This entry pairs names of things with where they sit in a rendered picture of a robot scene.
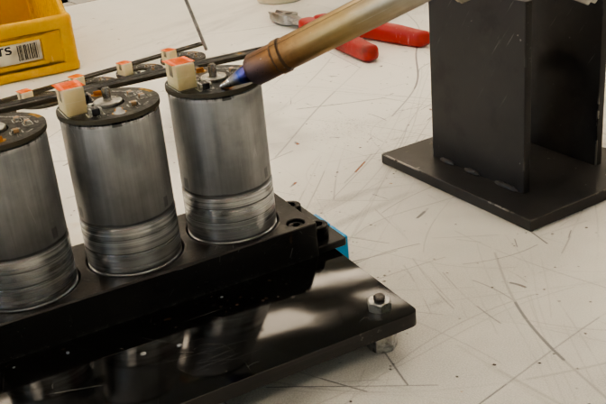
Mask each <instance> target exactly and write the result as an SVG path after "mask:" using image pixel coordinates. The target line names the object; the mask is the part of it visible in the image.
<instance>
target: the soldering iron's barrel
mask: <svg viewBox="0 0 606 404"><path fill-rule="evenodd" d="M429 1H431V0H352V1H350V2H348V3H346V4H344V5H341V6H339V7H338V8H336V9H335V10H333V11H331V12H329V13H327V14H324V15H322V16H320V17H318V18H317V19H315V20H314V21H312V22H310V23H307V24H305V25H303V26H301V27H299V28H298V29H296V30H294V31H292V32H290V33H288V34H286V35H284V36H282V37H280V38H276V39H274V40H272V41H270V42H269V43H268V44H266V45H265V46H263V47H261V48H259V49H258V50H255V51H253V52H251V53H249V54H247V55H246V56H245V58H244V60H243V70H244V73H245V75H246V76H247V78H248V79H249V80H250V81H251V82H252V83H253V84H258V85H262V84H264V83H266V82H268V81H270V80H272V79H274V78H276V77H278V76H280V75H282V74H287V73H289V72H291V71H292V70H294V68H296V67H298V66H300V65H302V64H304V63H306V62H308V61H310V60H312V59H314V58H316V57H318V56H320V55H322V54H324V53H326V52H328V51H330V50H332V49H335V48H337V47H339V46H341V45H343V44H345V43H347V42H349V41H351V40H353V39H355V38H357V37H359V36H361V35H363V34H365V33H367V32H369V31H371V30H373V29H375V28H377V27H379V26H381V25H383V24H385V23H387V22H389V21H391V20H393V19H395V18H397V17H399V16H401V15H403V14H405V13H407V12H409V11H411V10H413V9H415V8H417V7H419V6H421V5H423V4H425V3H427V2H429ZM455 1H456V2H457V3H458V2H460V3H461V4H464V3H466V2H468V1H470V0H455Z"/></svg>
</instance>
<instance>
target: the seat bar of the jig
mask: <svg viewBox="0 0 606 404"><path fill-rule="evenodd" d="M274 199H275V207H276V217H277V225H276V226H275V228H274V229H273V230H271V231H270V232H269V233H267V234H266V235H264V236H261V237H259V238H257V239H254V240H251V241H248V242H244V243H235V244H222V245H220V244H208V243H201V242H198V241H195V240H193V239H192V238H191V237H190V236H189V235H188V225H187V218H186V213H185V214H182V215H179V216H178V221H179V232H180V238H181V244H182V250H183V252H182V254H181V255H180V257H179V258H178V259H177V260H176V261H174V262H173V263H171V264H170V265H168V266H166V267H164V268H162V269H159V270H157V271H153V272H150V273H147V274H143V275H139V276H133V277H124V278H114V277H106V276H101V275H98V274H95V273H94V272H92V271H91V270H90V269H89V266H88V261H87V254H86V249H85V245H84V244H83V243H81V244H78V245H74V246H72V250H73V253H74V258H75V263H76V267H77V271H78V279H79V282H78V285H77V287H76V288H74V289H73V290H72V291H71V292H70V293H69V294H68V295H67V296H65V297H64V298H61V299H60V300H58V301H56V302H54V303H52V304H49V305H48V306H45V307H42V308H37V309H34V310H30V311H26V312H21V313H13V314H0V364H1V363H6V362H9V361H12V360H14V359H17V358H20V357H23V356H25V355H28V354H33V353H36V352H38V351H40V350H43V349H46V348H49V347H52V346H54V345H57V344H62V343H65V342H67V341H70V340H73V339H76V338H79V337H81V336H84V335H88V334H91V333H94V332H96V331H99V330H102V329H105V328H108V327H110V326H115V325H118V324H121V323H123V322H126V321H129V320H132V319H135V318H137V317H141V316H144V315H147V314H150V313H152V312H155V311H158V310H161V309H164V308H168V307H171V306H174V305H177V304H179V303H182V302H185V301H188V300H191V299H193V298H197V297H200V296H203V295H206V294H208V293H211V292H214V291H217V290H220V289H224V288H227V287H230V286H233V285H235V284H238V283H241V282H244V281H246V280H250V279H253V278H256V277H259V276H262V275H264V274H267V273H270V272H273V271H277V270H280V269H283V268H286V267H289V266H291V265H294V264H296V263H299V262H303V261H306V260H309V259H312V258H315V257H317V256H318V255H319V251H318V241H317V223H316V222H314V221H313V220H312V219H310V218H309V217H307V216H305V215H304V214H303V213H301V212H300V211H298V210H297V209H296V208H295V207H293V206H292V205H291V204H289V203H288V202H287V201H285V200H284V199H283V198H281V197H279V196H278V195H277V194H275V193H274Z"/></svg>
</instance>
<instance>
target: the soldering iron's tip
mask: <svg viewBox="0 0 606 404"><path fill-rule="evenodd" d="M249 82H251V81H250V80H249V79H248V78H247V76H246V75H245V73H244V70H243V66H241V67H240V68H239V69H238V70H237V71H235V72H234V73H233V74H232V75H231V76H230V77H228V78H227V79H226V80H225V81H224V82H222V83H221V84H220V87H221V88H226V87H233V86H237V85H241V84H244V83H249Z"/></svg>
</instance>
